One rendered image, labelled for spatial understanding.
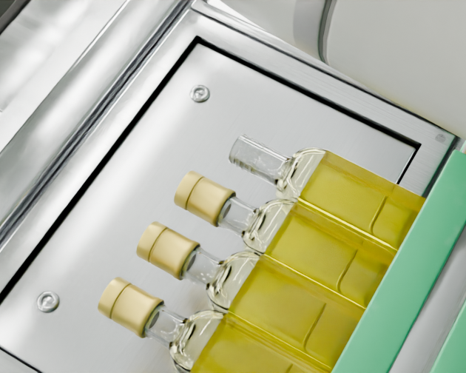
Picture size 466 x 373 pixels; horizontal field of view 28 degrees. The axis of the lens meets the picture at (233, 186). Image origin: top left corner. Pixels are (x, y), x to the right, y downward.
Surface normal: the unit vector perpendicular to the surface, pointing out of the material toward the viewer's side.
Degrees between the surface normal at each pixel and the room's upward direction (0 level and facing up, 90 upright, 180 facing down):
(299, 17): 86
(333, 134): 90
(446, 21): 87
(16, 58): 90
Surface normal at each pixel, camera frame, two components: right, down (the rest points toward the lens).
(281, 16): -0.61, 0.70
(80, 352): 0.01, -0.48
